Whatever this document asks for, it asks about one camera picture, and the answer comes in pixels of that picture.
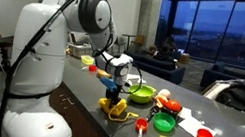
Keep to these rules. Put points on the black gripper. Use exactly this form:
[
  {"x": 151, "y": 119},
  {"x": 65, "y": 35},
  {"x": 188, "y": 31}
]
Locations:
[{"x": 114, "y": 92}]

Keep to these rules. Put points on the yellow crocheted cloth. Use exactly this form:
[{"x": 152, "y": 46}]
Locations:
[{"x": 115, "y": 108}]

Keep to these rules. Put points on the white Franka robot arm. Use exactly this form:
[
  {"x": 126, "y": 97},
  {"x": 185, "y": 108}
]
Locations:
[{"x": 38, "y": 64}]

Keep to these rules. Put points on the brown counter cabinet drawers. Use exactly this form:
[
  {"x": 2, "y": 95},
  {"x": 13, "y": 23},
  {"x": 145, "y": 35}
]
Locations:
[{"x": 70, "y": 113}]

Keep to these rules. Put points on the lime green plastic bowl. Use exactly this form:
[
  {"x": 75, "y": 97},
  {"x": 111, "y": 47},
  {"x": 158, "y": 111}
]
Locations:
[{"x": 141, "y": 95}]

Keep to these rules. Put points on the folded white paper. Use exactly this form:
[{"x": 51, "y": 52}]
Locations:
[{"x": 134, "y": 77}]

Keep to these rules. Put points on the crumpled white wrapper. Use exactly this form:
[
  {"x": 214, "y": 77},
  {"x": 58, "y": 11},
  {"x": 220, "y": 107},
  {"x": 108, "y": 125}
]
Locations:
[{"x": 142, "y": 81}]

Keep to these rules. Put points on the small red measuring cup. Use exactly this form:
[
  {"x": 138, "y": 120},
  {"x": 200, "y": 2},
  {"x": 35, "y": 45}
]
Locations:
[{"x": 141, "y": 124}]

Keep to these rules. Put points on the tiny red cup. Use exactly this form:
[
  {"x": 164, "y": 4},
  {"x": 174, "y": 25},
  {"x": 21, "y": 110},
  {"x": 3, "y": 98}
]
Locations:
[{"x": 92, "y": 68}]

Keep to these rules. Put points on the black kitchen utensil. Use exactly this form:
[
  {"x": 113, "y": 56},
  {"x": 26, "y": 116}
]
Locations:
[{"x": 153, "y": 111}]

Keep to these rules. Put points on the yellow plastic container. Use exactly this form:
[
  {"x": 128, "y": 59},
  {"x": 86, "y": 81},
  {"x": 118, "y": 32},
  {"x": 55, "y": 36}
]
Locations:
[{"x": 87, "y": 60}]

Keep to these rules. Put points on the white round toy food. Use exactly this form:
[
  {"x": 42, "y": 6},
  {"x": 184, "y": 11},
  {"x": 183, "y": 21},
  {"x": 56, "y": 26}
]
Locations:
[{"x": 164, "y": 92}]

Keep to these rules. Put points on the small green plastic bowl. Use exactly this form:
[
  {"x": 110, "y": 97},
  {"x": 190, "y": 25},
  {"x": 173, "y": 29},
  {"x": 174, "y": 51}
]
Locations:
[{"x": 163, "y": 122}]

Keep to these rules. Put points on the small black box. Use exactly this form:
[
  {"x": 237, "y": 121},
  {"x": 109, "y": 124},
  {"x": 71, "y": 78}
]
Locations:
[{"x": 168, "y": 113}]

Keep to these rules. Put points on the orange red toy ball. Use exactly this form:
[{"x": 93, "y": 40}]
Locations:
[{"x": 173, "y": 105}]

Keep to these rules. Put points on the navy blue sofa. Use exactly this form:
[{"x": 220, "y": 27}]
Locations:
[{"x": 166, "y": 71}]

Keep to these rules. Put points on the metal tray container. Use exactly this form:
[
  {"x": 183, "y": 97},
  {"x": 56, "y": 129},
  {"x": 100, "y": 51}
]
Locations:
[{"x": 78, "y": 50}]

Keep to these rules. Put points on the seated person facing forward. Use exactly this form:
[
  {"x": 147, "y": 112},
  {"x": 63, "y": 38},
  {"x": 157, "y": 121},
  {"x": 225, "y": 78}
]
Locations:
[{"x": 151, "y": 50}]

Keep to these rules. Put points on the tall dark bistro table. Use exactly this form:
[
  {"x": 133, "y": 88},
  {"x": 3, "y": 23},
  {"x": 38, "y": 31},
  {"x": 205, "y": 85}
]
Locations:
[{"x": 129, "y": 36}]

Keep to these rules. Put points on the wooden background chair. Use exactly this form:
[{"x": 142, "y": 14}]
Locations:
[{"x": 139, "y": 39}]

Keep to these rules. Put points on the seated person dark clothes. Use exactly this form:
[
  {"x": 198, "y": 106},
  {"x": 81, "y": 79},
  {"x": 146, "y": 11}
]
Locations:
[{"x": 165, "y": 54}]

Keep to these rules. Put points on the small white paper sheet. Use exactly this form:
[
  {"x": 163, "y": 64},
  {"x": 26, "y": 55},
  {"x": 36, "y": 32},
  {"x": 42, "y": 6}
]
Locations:
[{"x": 185, "y": 112}]

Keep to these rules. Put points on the wooden box side table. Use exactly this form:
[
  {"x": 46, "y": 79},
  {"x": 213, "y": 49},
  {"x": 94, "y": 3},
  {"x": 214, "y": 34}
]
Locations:
[{"x": 184, "y": 58}]

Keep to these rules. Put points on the large white paper sheet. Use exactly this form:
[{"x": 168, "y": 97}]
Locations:
[{"x": 195, "y": 126}]

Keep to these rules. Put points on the grey concrete pillar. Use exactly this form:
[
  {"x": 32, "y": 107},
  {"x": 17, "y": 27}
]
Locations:
[{"x": 149, "y": 12}]

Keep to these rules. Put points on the grey white jacket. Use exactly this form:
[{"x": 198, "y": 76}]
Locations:
[{"x": 212, "y": 87}]

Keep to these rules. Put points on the navy blue armchair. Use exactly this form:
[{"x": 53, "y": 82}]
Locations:
[{"x": 219, "y": 75}]

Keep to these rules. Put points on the large glass window wall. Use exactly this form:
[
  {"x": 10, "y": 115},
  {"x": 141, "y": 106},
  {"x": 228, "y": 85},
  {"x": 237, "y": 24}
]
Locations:
[{"x": 224, "y": 29}]

